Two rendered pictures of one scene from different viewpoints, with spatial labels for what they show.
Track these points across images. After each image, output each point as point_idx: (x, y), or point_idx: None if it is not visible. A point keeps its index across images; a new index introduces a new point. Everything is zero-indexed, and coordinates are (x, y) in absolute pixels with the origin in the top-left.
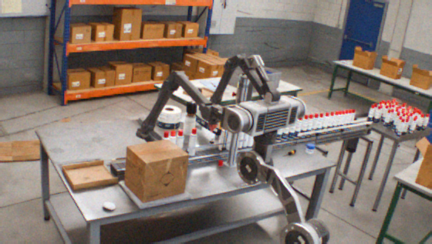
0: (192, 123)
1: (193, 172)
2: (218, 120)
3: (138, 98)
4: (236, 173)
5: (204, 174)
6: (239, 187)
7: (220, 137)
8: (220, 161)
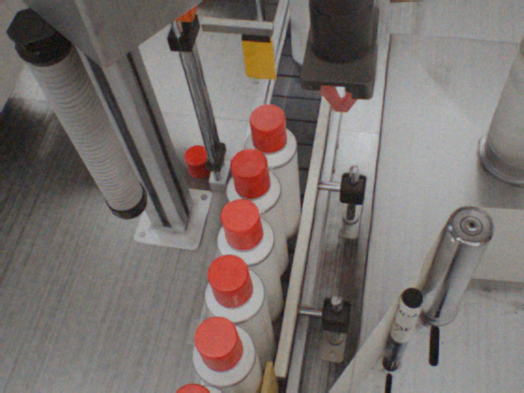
0: (507, 79)
1: (217, 35)
2: (310, 64)
3: None
4: (92, 177)
5: (174, 59)
6: (10, 109)
7: (455, 356)
8: (194, 146)
